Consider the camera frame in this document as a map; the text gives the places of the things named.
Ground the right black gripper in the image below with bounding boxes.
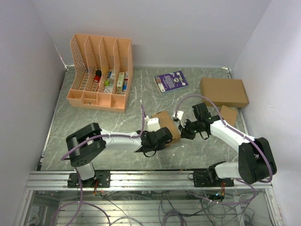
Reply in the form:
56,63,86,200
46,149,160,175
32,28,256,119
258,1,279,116
178,118,201,140

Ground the brown cardboard box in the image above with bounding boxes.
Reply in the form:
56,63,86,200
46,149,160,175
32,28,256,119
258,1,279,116
152,111,181,145

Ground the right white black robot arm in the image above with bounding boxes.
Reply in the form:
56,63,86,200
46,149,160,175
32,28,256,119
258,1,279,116
173,103,277,186

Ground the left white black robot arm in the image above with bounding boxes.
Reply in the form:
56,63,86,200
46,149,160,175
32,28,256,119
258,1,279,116
61,122,173,187

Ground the small folded cardboard box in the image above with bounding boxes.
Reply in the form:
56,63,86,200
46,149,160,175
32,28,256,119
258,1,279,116
220,105,238,127

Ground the large folded cardboard box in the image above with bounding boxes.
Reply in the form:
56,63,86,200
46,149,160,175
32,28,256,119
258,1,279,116
200,78,249,108

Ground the purple book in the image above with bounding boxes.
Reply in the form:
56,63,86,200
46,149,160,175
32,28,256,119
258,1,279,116
154,71,189,94

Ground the white green carton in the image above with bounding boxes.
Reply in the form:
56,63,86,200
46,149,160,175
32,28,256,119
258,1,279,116
116,72,125,92

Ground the red black bottle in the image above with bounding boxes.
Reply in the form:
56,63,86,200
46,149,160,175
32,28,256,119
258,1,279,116
94,70,102,83

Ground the pink plastic file organizer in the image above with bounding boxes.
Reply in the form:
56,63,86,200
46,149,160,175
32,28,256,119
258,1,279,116
67,33,134,113

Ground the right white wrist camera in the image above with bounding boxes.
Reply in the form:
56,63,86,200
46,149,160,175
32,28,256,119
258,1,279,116
173,111,187,127

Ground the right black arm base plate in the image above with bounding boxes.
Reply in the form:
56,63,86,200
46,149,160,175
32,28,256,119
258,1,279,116
187,170,234,188

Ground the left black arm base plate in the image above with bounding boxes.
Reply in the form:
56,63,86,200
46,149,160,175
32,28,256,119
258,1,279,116
67,170,111,188

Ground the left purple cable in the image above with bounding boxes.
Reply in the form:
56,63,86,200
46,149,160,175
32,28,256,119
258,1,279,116
51,105,148,226

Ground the aluminium rail frame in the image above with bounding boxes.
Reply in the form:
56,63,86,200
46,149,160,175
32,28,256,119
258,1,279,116
14,169,283,226

